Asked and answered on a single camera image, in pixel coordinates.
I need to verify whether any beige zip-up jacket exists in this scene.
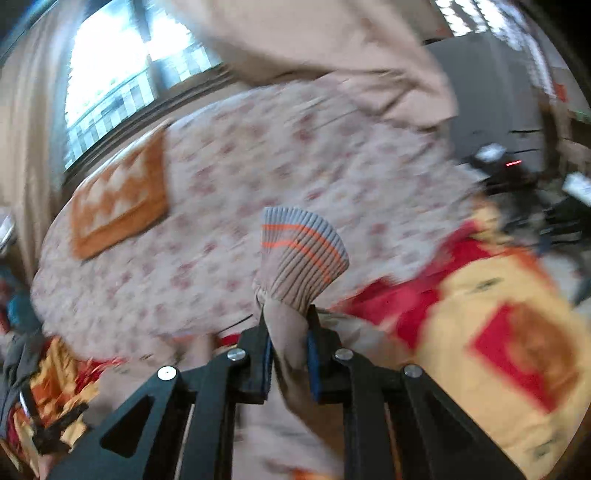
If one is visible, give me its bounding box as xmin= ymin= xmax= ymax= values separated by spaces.
xmin=181 ymin=1 xmax=457 ymax=479

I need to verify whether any orange yellow red bedsheet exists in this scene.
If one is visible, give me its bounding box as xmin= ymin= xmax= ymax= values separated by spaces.
xmin=30 ymin=208 xmax=590 ymax=479

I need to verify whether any window with bars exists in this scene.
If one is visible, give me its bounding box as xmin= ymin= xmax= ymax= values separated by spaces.
xmin=64 ymin=0 xmax=221 ymax=168

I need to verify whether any beige curtain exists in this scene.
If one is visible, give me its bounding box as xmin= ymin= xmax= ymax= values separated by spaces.
xmin=1 ymin=1 xmax=86 ymax=281

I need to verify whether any floral quilt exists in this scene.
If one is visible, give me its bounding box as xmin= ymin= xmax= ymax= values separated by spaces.
xmin=31 ymin=82 xmax=475 ymax=358

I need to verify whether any orange patterned pillow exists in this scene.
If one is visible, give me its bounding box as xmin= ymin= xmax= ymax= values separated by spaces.
xmin=70 ymin=120 xmax=171 ymax=260

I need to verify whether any pile of clothes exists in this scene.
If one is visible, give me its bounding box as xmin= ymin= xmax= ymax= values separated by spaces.
xmin=1 ymin=266 xmax=46 ymax=438

